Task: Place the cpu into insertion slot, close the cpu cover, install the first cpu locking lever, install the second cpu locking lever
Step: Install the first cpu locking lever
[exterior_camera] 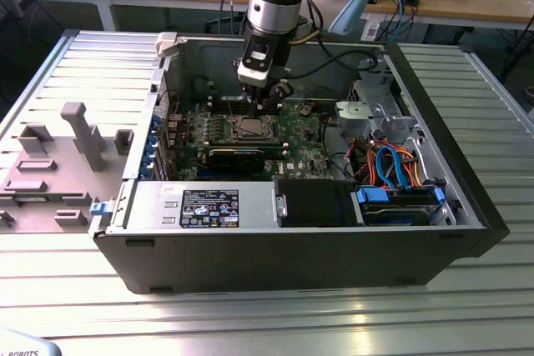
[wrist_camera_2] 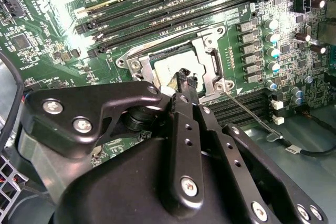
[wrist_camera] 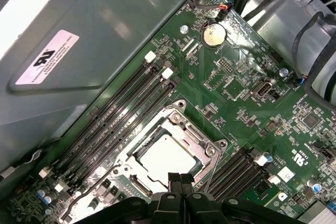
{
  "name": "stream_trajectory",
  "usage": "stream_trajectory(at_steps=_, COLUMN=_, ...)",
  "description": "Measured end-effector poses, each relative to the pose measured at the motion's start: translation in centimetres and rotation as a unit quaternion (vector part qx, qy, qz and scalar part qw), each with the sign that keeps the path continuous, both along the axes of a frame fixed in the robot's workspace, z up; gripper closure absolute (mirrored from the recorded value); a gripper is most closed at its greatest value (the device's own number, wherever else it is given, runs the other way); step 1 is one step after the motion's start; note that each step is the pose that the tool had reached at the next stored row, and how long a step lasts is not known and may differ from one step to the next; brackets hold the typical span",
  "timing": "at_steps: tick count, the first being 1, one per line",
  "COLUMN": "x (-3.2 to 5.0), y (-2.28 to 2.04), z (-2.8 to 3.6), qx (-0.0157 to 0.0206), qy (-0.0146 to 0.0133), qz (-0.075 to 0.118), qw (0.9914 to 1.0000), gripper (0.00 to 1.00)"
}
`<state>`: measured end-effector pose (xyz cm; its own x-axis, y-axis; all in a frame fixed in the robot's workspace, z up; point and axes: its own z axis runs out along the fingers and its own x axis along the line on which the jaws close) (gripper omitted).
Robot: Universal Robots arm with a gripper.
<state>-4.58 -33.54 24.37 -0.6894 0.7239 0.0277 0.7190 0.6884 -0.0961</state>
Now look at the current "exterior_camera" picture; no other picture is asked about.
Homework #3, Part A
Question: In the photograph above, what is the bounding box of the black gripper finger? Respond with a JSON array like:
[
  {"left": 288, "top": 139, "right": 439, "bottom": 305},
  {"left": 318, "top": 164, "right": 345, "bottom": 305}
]
[
  {"left": 259, "top": 78, "right": 295, "bottom": 118},
  {"left": 243, "top": 81, "right": 269, "bottom": 118}
]

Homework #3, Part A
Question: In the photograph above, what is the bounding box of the silver CPU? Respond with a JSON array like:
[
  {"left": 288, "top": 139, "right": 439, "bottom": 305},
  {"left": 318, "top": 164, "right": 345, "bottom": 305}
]
[{"left": 239, "top": 118, "right": 266, "bottom": 135}]

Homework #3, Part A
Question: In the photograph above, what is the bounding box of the CPU socket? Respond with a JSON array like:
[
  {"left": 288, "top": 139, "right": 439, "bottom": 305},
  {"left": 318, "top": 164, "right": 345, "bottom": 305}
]
[{"left": 227, "top": 113, "right": 280, "bottom": 143}]

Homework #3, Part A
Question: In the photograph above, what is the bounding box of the green motherboard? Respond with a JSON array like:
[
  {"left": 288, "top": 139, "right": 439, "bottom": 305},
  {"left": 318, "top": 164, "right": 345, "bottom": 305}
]
[{"left": 164, "top": 99, "right": 335, "bottom": 182}]

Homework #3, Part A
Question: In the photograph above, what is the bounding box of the black graphics card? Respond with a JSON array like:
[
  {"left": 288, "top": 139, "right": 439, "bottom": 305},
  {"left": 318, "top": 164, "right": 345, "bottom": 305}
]
[{"left": 171, "top": 140, "right": 285, "bottom": 174}]

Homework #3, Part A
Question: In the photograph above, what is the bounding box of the grey metal drive cage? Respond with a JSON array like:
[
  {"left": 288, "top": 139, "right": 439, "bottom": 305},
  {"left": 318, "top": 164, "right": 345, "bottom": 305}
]
[{"left": 335, "top": 99, "right": 421, "bottom": 147}]

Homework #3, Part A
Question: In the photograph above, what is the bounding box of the white tag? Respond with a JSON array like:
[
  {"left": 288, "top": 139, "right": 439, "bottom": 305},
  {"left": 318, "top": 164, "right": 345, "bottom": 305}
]
[{"left": 360, "top": 20, "right": 381, "bottom": 43}]

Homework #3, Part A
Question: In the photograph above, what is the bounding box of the beige case latch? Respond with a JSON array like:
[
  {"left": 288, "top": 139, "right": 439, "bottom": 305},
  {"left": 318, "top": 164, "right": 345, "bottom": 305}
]
[{"left": 154, "top": 32, "right": 188, "bottom": 58}]

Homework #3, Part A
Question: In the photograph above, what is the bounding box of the black drive bay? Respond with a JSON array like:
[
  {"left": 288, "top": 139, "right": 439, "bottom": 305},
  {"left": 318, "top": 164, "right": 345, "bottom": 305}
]
[{"left": 274, "top": 178, "right": 356, "bottom": 228}]

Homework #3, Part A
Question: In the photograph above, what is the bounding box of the grey power supply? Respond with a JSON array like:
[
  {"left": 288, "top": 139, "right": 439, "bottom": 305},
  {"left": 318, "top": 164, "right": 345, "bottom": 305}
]
[{"left": 124, "top": 180, "right": 277, "bottom": 233}]

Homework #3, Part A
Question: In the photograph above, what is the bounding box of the black PC case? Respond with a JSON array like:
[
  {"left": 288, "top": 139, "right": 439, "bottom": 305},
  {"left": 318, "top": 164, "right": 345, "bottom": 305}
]
[{"left": 88, "top": 29, "right": 511, "bottom": 295}]

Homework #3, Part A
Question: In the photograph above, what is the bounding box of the hard disk in blue carrier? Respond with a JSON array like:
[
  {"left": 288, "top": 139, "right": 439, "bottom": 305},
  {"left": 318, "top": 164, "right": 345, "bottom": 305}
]
[{"left": 353, "top": 187, "right": 446, "bottom": 228}]

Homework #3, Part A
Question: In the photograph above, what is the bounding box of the blue case latch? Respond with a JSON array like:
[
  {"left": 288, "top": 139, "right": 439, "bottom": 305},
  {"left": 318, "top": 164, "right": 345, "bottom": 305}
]
[{"left": 89, "top": 201, "right": 113, "bottom": 218}]

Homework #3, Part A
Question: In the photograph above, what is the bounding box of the grey parts rack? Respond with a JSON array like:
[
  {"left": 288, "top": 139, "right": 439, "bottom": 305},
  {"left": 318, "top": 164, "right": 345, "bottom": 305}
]
[{"left": 0, "top": 101, "right": 135, "bottom": 235}]

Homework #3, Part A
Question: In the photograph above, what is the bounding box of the pale teach pendant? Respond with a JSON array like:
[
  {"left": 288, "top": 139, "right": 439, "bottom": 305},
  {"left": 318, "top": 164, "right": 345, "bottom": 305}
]
[{"left": 0, "top": 328, "right": 63, "bottom": 356}]

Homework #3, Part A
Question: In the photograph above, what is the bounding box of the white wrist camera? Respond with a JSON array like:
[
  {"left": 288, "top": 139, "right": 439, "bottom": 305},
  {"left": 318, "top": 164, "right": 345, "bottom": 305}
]
[{"left": 236, "top": 37, "right": 277, "bottom": 83}]

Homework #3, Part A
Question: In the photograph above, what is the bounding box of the red wire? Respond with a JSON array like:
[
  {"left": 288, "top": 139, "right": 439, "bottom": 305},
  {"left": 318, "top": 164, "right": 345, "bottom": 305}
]
[{"left": 349, "top": 140, "right": 379, "bottom": 180}]

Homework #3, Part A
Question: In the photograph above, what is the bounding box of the light blue wire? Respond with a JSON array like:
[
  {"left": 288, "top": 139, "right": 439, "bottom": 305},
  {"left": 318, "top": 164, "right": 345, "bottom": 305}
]
[{"left": 375, "top": 143, "right": 396, "bottom": 189}]

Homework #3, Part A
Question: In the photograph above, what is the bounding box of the blue cable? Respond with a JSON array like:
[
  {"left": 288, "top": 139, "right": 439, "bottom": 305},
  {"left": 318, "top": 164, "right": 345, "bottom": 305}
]
[{"left": 395, "top": 0, "right": 409, "bottom": 43}]

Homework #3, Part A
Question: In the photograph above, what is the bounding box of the orange wire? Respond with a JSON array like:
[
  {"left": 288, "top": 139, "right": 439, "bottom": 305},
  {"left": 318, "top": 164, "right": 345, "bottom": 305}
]
[{"left": 398, "top": 146, "right": 423, "bottom": 187}]

